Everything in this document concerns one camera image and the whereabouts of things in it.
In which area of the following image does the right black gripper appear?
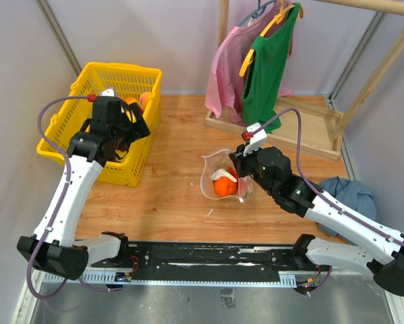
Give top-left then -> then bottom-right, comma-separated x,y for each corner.
229,141 -> 276,196

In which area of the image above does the pink orange peach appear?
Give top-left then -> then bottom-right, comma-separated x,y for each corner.
139,92 -> 153,110

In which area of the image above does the white garlic toy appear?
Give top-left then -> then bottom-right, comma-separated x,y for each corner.
211,168 -> 237,183

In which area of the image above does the clear zip top bag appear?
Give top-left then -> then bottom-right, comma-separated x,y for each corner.
200,148 -> 254,203

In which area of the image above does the small orange fruit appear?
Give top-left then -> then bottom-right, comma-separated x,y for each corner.
213,178 -> 237,198

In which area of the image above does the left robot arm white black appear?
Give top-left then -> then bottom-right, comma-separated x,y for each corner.
17,95 -> 150,280

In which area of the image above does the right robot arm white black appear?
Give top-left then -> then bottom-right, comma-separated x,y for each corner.
229,144 -> 404,297

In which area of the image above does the orange yellow peach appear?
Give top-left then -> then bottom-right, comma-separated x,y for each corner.
124,97 -> 138,105

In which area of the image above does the yellow plastic basket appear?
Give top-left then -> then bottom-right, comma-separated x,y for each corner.
36,62 -> 163,187

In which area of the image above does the pink shirt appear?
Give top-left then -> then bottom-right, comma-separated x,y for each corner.
205,1 -> 293,126

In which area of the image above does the green shirt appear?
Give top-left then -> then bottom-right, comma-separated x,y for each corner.
241,3 -> 301,135

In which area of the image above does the wooden clothes rack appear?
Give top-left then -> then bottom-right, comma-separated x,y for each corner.
204,0 -> 404,161

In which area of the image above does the blue crumpled cloth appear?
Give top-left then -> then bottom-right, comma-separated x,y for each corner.
320,176 -> 377,221

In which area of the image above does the grey clothes hanger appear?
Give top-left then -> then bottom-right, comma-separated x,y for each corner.
237,0 -> 276,27

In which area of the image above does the yellow clothes hanger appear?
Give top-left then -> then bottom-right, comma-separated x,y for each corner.
239,1 -> 304,77

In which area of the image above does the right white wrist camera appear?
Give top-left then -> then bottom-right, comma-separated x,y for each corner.
242,122 -> 267,157

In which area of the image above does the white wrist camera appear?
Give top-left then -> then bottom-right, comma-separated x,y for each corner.
242,122 -> 267,157
99,88 -> 117,99

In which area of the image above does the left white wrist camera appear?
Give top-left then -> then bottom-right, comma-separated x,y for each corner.
99,88 -> 117,99

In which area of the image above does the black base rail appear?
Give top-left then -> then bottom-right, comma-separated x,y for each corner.
91,241 -> 328,288

